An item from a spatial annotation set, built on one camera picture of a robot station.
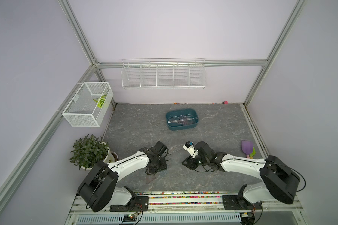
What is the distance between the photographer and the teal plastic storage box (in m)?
1.06

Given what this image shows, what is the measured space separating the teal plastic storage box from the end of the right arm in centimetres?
31

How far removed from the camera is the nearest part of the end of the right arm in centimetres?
63
